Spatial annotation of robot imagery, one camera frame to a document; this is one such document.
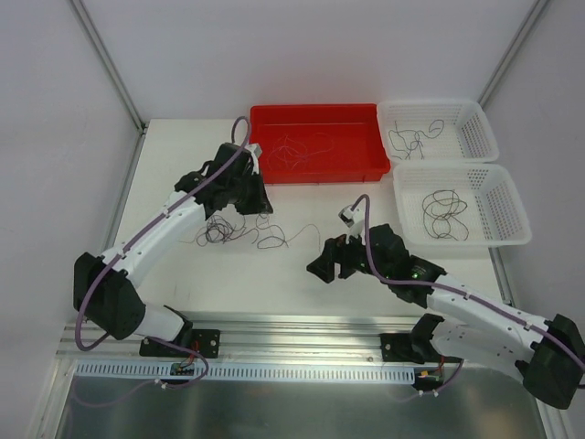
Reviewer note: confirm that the white slotted cable duct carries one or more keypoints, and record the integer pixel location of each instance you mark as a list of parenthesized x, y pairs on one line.
[(166, 370)]

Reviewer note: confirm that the aluminium frame post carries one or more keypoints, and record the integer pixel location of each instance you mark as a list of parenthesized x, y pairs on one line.
[(92, 33), (534, 16)]

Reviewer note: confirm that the white perforated basket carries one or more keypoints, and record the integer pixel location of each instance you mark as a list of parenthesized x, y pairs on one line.
[(436, 130), (459, 205)]

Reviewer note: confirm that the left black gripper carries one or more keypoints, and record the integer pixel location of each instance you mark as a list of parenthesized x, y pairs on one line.
[(249, 194)]

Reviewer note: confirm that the black mounting plate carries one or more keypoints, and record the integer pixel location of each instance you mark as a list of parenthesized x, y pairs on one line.
[(397, 347), (205, 342)]

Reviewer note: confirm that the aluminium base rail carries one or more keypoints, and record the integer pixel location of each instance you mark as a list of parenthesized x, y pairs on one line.
[(302, 340)]

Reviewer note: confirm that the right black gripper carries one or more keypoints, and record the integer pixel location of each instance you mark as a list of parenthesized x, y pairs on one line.
[(344, 255)]

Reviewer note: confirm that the red plastic tray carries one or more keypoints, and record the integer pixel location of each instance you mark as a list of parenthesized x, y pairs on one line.
[(319, 143)]

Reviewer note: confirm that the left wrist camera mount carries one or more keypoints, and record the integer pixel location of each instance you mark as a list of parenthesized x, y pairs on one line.
[(255, 153)]

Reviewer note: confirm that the right aluminium frame post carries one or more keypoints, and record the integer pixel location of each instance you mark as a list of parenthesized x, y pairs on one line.
[(534, 16)]

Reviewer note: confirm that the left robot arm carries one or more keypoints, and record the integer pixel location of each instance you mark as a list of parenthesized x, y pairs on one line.
[(105, 287)]

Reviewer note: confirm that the far white perforated basket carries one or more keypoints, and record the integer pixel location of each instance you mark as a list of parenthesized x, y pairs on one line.
[(436, 130)]

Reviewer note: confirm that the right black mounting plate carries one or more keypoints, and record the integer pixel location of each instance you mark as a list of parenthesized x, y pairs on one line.
[(397, 347)]

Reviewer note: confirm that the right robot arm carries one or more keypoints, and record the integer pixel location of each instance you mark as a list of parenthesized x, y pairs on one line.
[(545, 355)]

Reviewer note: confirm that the near white perforated basket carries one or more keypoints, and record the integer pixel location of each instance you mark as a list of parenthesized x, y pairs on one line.
[(459, 205)]

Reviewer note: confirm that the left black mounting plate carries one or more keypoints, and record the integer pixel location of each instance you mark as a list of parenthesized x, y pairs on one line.
[(205, 342)]

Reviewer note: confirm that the left aluminium frame post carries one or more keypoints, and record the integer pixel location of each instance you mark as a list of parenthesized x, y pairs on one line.
[(92, 33)]

